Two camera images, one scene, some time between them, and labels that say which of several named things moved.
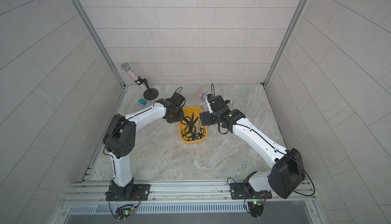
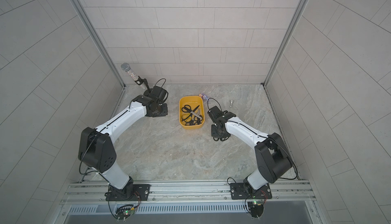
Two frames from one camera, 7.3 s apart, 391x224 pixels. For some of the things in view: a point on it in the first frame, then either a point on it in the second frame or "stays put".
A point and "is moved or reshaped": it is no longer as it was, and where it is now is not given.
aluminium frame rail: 93,192 stays put
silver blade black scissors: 200,133 -> 190,114
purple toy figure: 202,95 stays put
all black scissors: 188,121 -> 187,108
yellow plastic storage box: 190,130 is moved or reshaped
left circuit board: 123,213 stays put
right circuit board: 256,208 stays put
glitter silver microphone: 126,66 stays put
